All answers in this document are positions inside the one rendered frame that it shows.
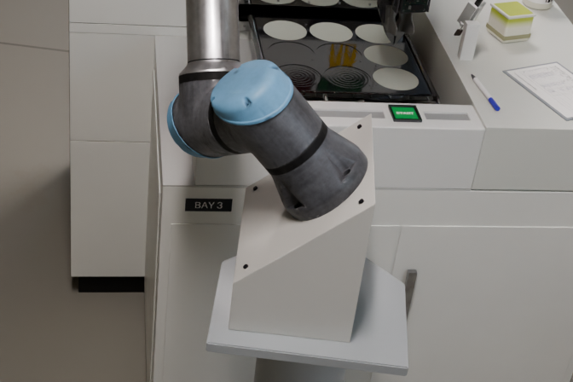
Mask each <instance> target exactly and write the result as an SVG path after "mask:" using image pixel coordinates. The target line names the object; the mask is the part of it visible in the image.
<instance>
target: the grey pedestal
mask: <svg viewBox="0 0 573 382"><path fill-rule="evenodd" d="M235 263H236V256H235V257H232V258H229V259H227V260H224V261H222V265H221V270H220V275H219V279H218V283H217V292H216V297H215V301H214V306H213V311H212V315H211V324H210V328H209V333H208V338H207V342H206V350H207V351H210V352H216V353H223V354H230V355H237V356H250V357H256V358H257V360H256V367H255V374H254V382H344V375H345V370H346V369H353V370H360V371H367V372H374V373H387V374H394V375H401V376H406V375H407V373H408V338H407V317H406V297H405V285H404V283H402V282H401V281H399V280H398V279H397V278H395V277H394V276H393V275H391V274H389V273H388V272H386V271H385V270H383V269H381V268H380V267H379V266H378V265H377V264H375V263H373V262H372V261H370V260H369V259H367V258H366V259H365V264H364V268H363V273H362V282H361V286H360V292H359V296H358V300H357V306H356V314H355V319H354V323H353V328H352V333H351V338H350V342H349V343H348V342H340V341H332V340H325V339H310V338H301V337H293V336H286V335H278V334H270V333H255V332H247V331H240V330H231V329H229V314H230V305H231V297H232V289H233V281H234V269H235Z"/></svg>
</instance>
